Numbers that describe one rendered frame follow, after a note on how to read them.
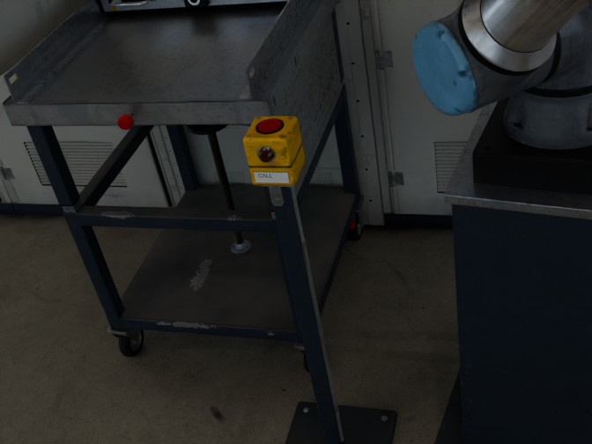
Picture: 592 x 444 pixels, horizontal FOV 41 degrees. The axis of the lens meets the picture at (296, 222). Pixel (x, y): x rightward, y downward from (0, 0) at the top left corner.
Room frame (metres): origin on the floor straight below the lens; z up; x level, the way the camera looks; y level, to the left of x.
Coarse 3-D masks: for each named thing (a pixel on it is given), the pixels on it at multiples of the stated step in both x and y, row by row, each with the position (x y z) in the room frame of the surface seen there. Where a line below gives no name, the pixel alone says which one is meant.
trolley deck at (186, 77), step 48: (336, 0) 1.95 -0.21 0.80; (96, 48) 1.83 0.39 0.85; (144, 48) 1.77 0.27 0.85; (192, 48) 1.71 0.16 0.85; (240, 48) 1.66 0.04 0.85; (288, 48) 1.61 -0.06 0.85; (48, 96) 1.61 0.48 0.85; (96, 96) 1.57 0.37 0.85; (144, 96) 1.52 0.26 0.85; (192, 96) 1.47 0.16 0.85
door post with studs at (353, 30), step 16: (352, 0) 2.02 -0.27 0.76; (352, 16) 2.02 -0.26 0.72; (352, 32) 2.02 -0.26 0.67; (352, 48) 2.02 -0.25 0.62; (352, 64) 2.02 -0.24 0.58; (368, 112) 2.01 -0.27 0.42; (368, 128) 2.02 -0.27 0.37; (368, 144) 2.02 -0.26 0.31; (368, 160) 2.02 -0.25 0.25; (368, 176) 2.02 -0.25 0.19; (368, 192) 2.02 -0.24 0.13
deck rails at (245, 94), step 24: (96, 0) 2.01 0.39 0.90; (312, 0) 1.85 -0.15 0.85; (72, 24) 1.89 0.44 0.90; (96, 24) 1.98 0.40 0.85; (288, 24) 1.67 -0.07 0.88; (48, 48) 1.77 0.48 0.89; (72, 48) 1.85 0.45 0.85; (264, 48) 1.51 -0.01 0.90; (24, 72) 1.67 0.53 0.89; (48, 72) 1.73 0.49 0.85; (264, 72) 1.49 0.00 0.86; (24, 96) 1.63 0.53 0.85; (240, 96) 1.42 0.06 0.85
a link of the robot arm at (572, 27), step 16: (576, 16) 1.10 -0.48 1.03; (560, 32) 1.08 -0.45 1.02; (576, 32) 1.09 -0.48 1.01; (560, 48) 1.08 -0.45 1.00; (576, 48) 1.09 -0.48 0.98; (560, 64) 1.08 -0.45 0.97; (576, 64) 1.10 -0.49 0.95; (544, 80) 1.09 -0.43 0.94; (560, 80) 1.10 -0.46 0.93; (576, 80) 1.10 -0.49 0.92
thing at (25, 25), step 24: (0, 0) 1.91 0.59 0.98; (24, 0) 1.97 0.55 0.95; (48, 0) 2.04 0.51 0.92; (72, 0) 2.11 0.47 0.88; (0, 24) 1.89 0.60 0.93; (24, 24) 1.95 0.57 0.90; (48, 24) 2.02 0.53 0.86; (0, 48) 1.86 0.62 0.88; (24, 48) 1.92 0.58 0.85; (0, 72) 1.80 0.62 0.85
